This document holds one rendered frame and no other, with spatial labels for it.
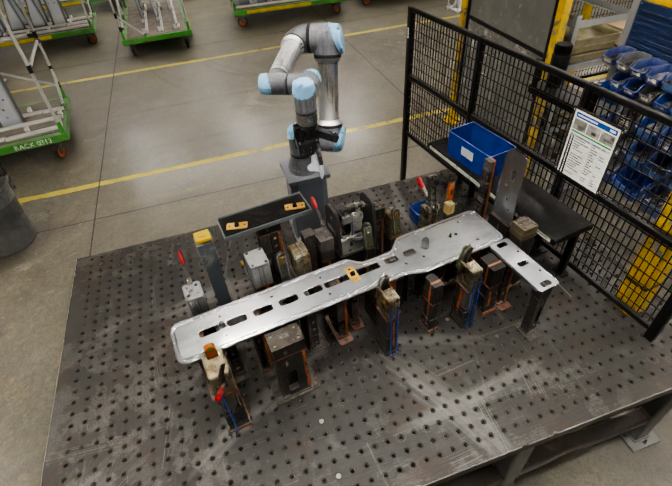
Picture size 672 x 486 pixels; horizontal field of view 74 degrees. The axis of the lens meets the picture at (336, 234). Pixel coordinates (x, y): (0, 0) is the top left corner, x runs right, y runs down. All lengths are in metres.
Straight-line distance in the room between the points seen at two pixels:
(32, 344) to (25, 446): 0.71
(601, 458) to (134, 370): 2.19
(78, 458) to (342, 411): 0.96
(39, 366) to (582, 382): 2.93
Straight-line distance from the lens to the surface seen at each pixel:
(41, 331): 3.55
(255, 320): 1.69
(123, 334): 2.25
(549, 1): 3.67
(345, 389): 1.84
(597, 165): 2.06
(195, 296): 1.75
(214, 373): 1.53
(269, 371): 1.91
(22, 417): 3.19
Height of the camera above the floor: 2.31
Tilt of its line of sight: 42 degrees down
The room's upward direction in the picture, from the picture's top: 4 degrees counter-clockwise
